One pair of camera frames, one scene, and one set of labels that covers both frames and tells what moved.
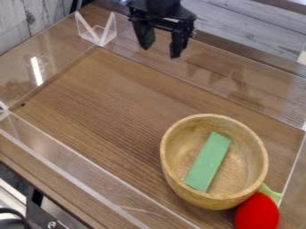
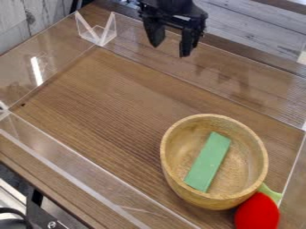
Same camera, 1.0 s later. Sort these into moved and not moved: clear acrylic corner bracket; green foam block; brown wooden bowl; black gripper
Moved: black gripper
Not moved: clear acrylic corner bracket; brown wooden bowl; green foam block
